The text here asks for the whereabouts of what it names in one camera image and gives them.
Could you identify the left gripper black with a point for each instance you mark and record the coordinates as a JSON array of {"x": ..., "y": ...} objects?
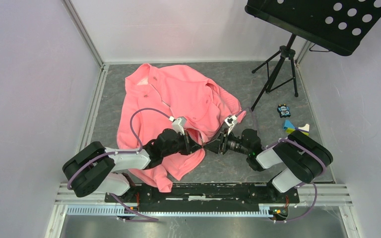
[{"x": 190, "y": 147}]

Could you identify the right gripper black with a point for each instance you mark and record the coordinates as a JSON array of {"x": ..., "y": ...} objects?
[{"x": 222, "y": 141}]

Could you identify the pink zip-up jacket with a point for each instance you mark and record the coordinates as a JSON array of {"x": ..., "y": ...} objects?
[{"x": 154, "y": 94}]

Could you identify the white object behind arm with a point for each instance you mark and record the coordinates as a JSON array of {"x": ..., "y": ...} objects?
[{"x": 305, "y": 128}]

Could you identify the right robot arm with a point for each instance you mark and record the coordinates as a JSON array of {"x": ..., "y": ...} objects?
[{"x": 304, "y": 158}]

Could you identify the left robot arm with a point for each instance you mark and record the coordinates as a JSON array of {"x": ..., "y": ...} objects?
[{"x": 97, "y": 168}]

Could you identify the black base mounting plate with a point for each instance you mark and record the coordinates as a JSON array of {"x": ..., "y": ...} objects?
[{"x": 207, "y": 197}]

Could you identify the blue yellow small object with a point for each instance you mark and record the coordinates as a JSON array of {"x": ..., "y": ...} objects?
[{"x": 288, "y": 127}]

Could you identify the small black blue toy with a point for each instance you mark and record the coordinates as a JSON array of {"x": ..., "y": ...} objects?
[{"x": 283, "y": 110}]

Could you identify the black music stand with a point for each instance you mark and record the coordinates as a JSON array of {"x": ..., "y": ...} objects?
[{"x": 337, "y": 26}]

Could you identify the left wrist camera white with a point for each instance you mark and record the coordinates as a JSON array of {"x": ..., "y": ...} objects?
[{"x": 178, "y": 124}]

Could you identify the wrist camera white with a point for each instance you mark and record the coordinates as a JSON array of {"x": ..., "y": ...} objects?
[
  {"x": 231, "y": 121},
  {"x": 178, "y": 124}
]

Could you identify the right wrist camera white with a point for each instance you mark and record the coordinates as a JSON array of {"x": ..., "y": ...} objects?
[{"x": 231, "y": 121}]

